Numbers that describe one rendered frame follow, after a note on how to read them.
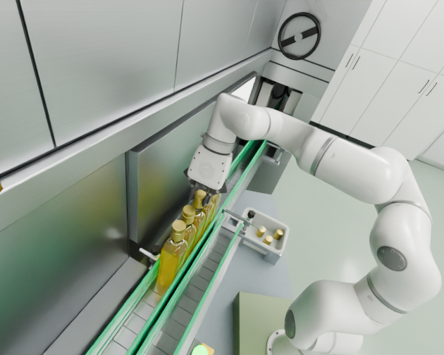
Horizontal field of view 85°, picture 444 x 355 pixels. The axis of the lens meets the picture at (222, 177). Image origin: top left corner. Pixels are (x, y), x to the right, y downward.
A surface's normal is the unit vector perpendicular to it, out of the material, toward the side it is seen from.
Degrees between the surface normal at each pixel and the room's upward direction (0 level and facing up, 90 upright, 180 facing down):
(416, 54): 90
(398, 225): 32
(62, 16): 90
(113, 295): 0
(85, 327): 0
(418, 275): 80
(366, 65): 90
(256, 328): 4
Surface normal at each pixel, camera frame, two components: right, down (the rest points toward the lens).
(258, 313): 0.26, -0.69
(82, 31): 0.89, 0.43
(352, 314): 0.20, -0.16
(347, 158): -0.38, -0.28
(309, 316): -0.95, -0.13
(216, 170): -0.26, 0.33
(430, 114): -0.40, 0.52
